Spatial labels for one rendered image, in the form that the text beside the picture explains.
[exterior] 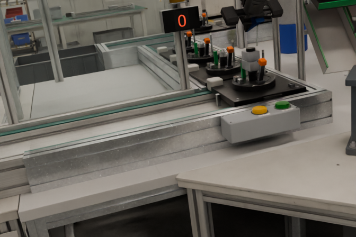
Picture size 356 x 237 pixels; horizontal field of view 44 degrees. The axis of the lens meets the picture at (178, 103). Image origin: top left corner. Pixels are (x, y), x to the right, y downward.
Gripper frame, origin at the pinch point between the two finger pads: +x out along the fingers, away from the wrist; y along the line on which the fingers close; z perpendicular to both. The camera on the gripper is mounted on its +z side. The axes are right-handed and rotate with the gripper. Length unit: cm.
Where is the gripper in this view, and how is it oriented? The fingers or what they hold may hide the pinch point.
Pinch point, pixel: (248, 23)
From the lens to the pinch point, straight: 140.5
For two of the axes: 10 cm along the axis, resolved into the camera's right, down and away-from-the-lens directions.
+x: -1.0, 5.3, 8.4
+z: -2.9, -8.2, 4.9
